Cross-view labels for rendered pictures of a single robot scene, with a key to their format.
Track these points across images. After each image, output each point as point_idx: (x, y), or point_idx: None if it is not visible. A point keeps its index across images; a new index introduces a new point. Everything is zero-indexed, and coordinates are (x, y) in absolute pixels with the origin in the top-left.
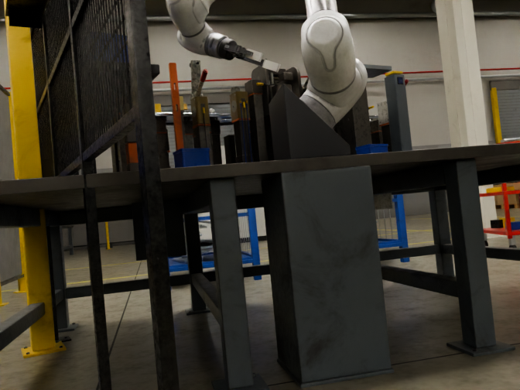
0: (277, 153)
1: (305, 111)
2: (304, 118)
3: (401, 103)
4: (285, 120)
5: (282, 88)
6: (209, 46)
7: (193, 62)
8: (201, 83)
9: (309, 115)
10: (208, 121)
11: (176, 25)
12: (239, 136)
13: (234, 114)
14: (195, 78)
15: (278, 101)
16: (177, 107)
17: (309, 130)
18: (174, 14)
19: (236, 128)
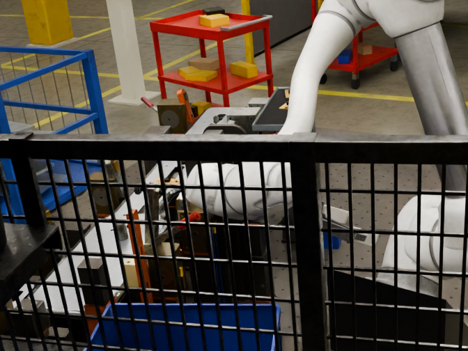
0: (359, 344)
1: (454, 319)
2: (453, 329)
3: (313, 126)
4: (434, 339)
5: (435, 301)
6: (269, 216)
7: (154, 191)
8: (179, 230)
9: (455, 322)
10: (184, 283)
11: (252, 213)
12: (207, 276)
13: (197, 244)
14: (154, 217)
15: (399, 299)
16: (147, 286)
17: (454, 339)
18: (276, 211)
19: (197, 264)
